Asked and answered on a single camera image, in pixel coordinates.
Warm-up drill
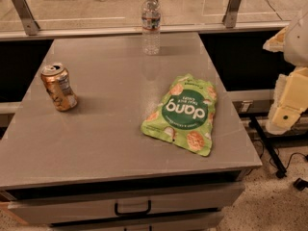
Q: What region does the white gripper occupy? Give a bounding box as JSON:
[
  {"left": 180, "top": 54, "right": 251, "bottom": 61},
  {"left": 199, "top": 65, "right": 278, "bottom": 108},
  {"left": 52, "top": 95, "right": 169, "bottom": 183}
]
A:
[{"left": 262, "top": 26, "right": 308, "bottom": 136}]

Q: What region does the clear plastic water bottle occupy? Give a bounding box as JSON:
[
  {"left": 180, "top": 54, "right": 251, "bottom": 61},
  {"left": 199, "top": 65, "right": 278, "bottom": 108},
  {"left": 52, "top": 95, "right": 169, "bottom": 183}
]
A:
[{"left": 141, "top": 0, "right": 161, "bottom": 55}]

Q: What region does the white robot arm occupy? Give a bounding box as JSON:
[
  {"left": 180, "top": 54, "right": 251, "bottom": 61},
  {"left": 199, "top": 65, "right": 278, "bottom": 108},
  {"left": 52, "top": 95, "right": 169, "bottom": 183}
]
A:
[{"left": 263, "top": 6, "right": 308, "bottom": 135}]

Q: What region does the black stand leg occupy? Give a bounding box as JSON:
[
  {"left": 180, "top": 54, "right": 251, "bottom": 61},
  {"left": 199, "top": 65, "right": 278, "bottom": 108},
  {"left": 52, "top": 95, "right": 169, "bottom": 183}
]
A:
[{"left": 249, "top": 115, "right": 287, "bottom": 179}]

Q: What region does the green dang chips bag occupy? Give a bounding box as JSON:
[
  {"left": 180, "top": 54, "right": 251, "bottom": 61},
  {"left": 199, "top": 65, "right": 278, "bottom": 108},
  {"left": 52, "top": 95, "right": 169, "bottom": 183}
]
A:
[{"left": 141, "top": 74, "right": 218, "bottom": 157}]

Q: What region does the grey upper drawer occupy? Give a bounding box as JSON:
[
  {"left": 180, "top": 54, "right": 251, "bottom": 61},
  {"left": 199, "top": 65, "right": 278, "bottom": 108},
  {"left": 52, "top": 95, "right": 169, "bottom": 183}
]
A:
[{"left": 9, "top": 182, "right": 244, "bottom": 224}]

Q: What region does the grey drawer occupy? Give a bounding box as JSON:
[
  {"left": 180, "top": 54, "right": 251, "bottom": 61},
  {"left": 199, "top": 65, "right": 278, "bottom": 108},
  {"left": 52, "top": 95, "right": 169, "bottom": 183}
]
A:
[
  {"left": 50, "top": 212, "right": 223, "bottom": 231},
  {"left": 9, "top": 182, "right": 244, "bottom": 224}
]

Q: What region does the grey lower drawer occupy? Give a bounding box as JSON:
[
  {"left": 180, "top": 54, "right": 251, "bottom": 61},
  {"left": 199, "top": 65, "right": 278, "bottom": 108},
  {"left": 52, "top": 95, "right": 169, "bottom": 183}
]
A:
[{"left": 50, "top": 212, "right": 223, "bottom": 231}]

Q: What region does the dented orange soda can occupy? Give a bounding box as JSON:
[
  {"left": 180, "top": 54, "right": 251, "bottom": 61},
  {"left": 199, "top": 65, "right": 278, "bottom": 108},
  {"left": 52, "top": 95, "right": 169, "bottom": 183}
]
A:
[{"left": 40, "top": 64, "right": 78, "bottom": 112}]

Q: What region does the black floor cable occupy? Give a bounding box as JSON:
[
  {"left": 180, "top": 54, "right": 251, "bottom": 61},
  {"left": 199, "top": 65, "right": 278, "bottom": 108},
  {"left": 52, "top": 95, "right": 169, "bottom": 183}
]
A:
[{"left": 253, "top": 138, "right": 308, "bottom": 171}]

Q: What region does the right metal railing bracket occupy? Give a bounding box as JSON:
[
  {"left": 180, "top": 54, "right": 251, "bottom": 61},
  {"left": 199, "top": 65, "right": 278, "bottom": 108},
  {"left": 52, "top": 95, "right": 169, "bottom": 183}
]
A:
[{"left": 222, "top": 0, "right": 242, "bottom": 28}]

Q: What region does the black drawer handle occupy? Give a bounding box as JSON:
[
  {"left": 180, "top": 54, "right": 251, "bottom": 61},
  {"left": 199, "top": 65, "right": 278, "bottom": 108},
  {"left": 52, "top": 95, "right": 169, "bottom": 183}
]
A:
[{"left": 114, "top": 200, "right": 152, "bottom": 217}]

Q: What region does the left metal railing bracket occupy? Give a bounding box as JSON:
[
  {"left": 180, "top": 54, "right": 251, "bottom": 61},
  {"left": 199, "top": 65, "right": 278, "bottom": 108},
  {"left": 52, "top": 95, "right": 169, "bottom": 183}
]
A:
[{"left": 12, "top": 0, "right": 40, "bottom": 36}]

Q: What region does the horizontal metal rail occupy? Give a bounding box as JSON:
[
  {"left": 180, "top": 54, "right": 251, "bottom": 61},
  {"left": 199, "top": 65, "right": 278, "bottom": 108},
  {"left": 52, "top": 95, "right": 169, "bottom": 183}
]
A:
[{"left": 0, "top": 21, "right": 289, "bottom": 41}]

